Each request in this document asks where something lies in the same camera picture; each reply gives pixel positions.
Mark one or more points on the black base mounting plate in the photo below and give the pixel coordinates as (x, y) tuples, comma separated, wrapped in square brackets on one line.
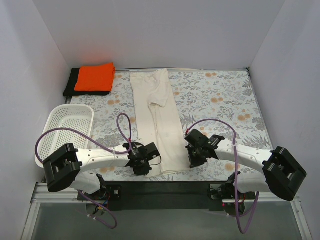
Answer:
[(164, 195)]

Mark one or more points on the black folded t shirt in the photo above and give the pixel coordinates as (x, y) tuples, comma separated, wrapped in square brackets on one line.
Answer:
[(70, 87)]

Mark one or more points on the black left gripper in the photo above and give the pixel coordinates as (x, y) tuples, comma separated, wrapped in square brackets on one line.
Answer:
[(141, 167)]

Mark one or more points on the aluminium front frame rail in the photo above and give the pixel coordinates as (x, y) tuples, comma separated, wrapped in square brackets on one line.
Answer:
[(69, 195)]

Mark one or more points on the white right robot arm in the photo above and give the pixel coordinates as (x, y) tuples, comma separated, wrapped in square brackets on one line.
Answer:
[(276, 171)]

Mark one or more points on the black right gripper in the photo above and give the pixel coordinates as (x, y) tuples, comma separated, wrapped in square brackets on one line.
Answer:
[(195, 158)]

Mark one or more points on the floral patterned table cloth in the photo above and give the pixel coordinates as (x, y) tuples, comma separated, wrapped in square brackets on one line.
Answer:
[(213, 102)]

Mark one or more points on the cream white t shirt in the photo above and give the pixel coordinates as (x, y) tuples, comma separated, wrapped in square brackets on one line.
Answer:
[(158, 121)]

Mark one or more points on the orange folded t shirt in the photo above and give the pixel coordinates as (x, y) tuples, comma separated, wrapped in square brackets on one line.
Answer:
[(97, 78)]

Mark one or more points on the white plastic laundry basket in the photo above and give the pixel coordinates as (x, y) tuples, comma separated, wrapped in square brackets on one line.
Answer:
[(64, 120)]

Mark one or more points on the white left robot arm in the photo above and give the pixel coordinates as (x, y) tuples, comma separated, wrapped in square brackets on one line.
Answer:
[(69, 167)]

